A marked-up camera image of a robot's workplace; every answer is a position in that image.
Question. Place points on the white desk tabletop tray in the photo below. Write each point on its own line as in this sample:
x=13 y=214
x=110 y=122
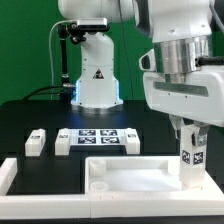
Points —
x=146 y=186

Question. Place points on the grey depth camera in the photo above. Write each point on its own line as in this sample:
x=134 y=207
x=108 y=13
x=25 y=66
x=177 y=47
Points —
x=94 y=24

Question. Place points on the fiducial marker base plate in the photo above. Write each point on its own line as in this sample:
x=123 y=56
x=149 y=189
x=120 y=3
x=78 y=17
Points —
x=97 y=137

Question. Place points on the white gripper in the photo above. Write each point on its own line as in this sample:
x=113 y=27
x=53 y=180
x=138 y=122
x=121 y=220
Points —
x=200 y=98

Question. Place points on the white U-shaped obstacle frame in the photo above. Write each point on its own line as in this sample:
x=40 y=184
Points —
x=37 y=206

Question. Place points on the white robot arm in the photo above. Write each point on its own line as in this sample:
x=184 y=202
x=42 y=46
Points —
x=181 y=75

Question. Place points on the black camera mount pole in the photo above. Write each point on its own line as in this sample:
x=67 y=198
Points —
x=76 y=36

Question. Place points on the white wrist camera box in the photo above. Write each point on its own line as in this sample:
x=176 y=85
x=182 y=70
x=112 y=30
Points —
x=147 y=61

